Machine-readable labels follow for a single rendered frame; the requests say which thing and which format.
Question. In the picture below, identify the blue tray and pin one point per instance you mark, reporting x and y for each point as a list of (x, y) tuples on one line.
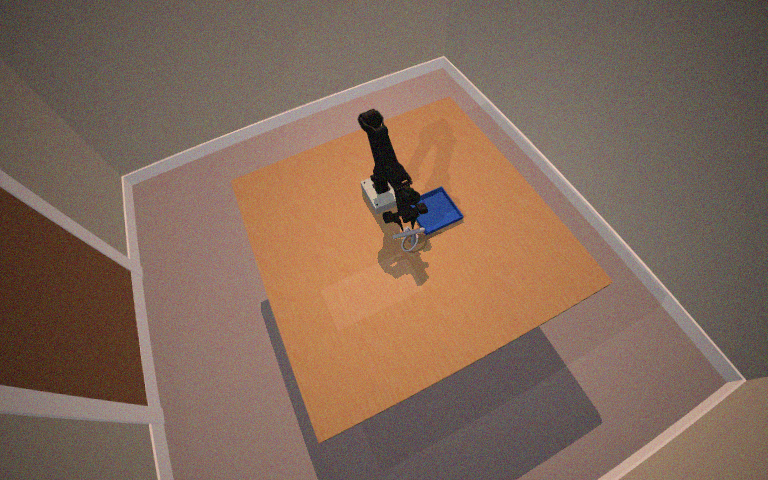
[(442, 211)]

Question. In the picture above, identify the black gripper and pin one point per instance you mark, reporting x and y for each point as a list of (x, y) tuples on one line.
[(390, 217)]

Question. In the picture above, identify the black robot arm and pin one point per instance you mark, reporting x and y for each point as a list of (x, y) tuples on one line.
[(387, 168)]

